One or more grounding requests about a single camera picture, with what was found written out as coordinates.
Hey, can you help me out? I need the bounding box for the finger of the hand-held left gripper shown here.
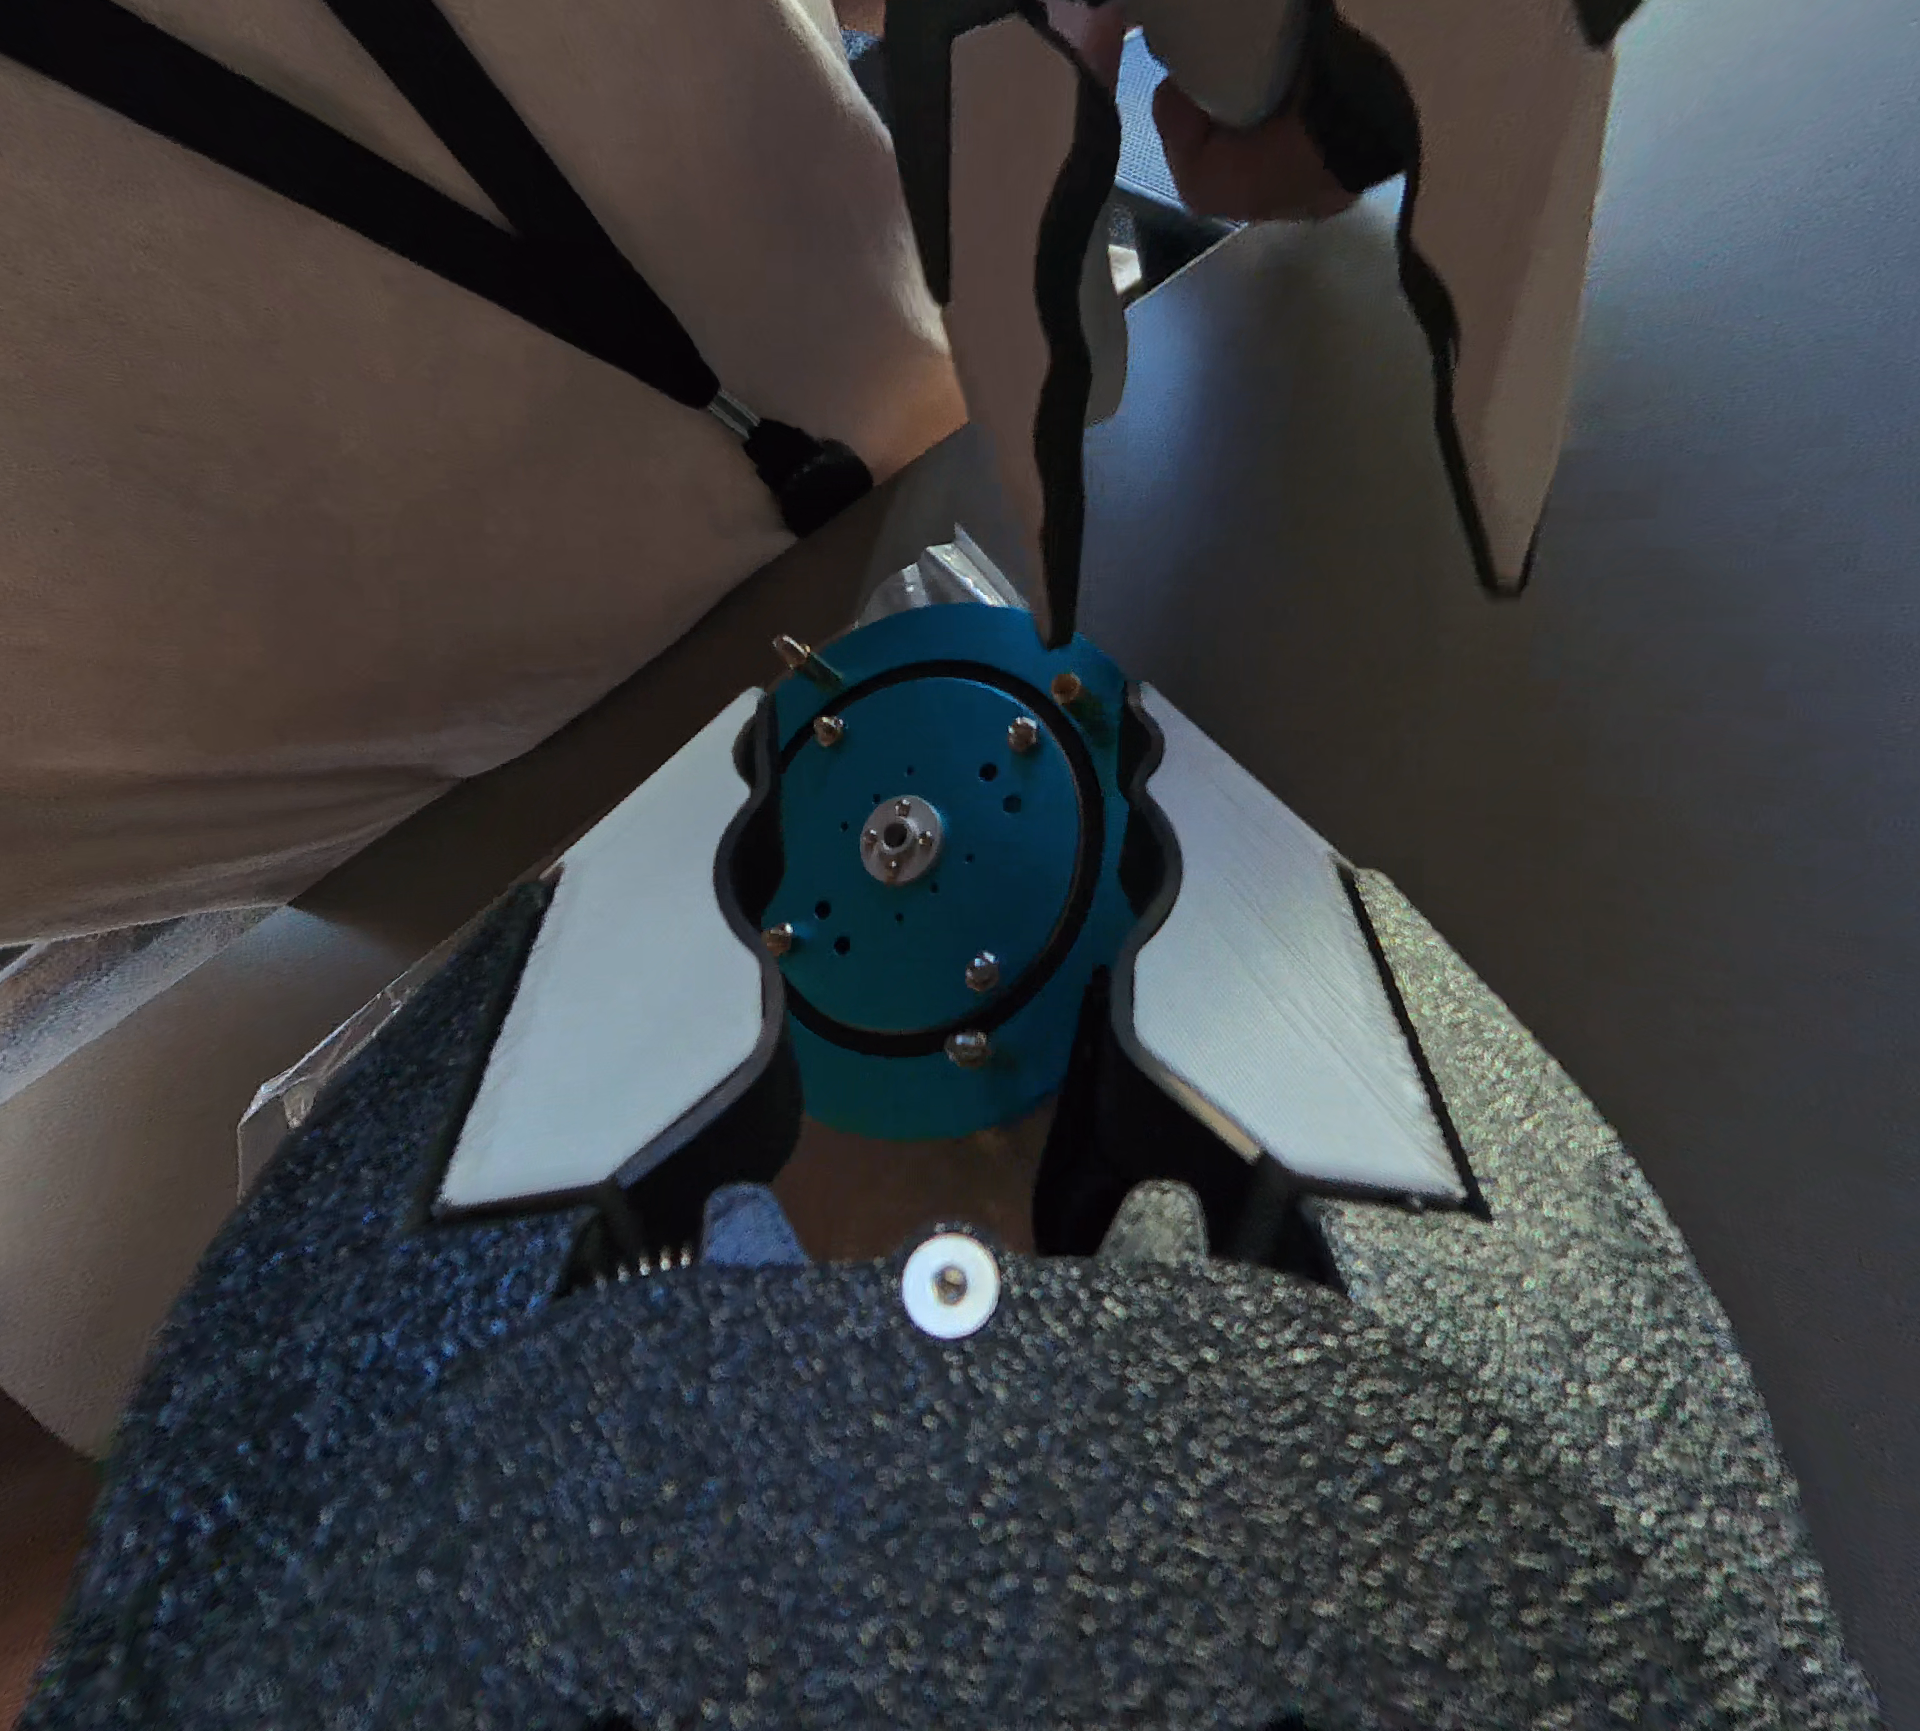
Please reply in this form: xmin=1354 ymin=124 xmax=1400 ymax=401
xmin=946 ymin=3 xmax=1131 ymax=650
xmin=1316 ymin=0 xmax=1618 ymax=600

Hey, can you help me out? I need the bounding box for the large clear plastic bag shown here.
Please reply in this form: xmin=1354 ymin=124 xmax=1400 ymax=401
xmin=241 ymin=527 xmax=1035 ymax=1162

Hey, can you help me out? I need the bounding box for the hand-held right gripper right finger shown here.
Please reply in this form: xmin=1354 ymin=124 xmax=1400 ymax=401
xmin=1035 ymin=684 xmax=1489 ymax=1266

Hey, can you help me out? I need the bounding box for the person's left hand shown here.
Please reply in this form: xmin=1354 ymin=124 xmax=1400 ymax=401
xmin=1047 ymin=0 xmax=1363 ymax=222

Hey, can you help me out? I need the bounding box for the black mesh office chair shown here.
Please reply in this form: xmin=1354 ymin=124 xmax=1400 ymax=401
xmin=1103 ymin=22 xmax=1203 ymax=264

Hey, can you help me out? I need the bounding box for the black lanyard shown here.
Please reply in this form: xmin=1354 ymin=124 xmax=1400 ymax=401
xmin=0 ymin=0 xmax=873 ymax=540

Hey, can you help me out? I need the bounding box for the blue round metal turntable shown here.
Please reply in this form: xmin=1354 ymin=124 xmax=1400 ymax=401
xmin=746 ymin=603 xmax=1145 ymax=1140

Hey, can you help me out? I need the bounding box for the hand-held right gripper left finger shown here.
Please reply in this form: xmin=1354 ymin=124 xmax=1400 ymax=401
xmin=432 ymin=688 xmax=803 ymax=1261

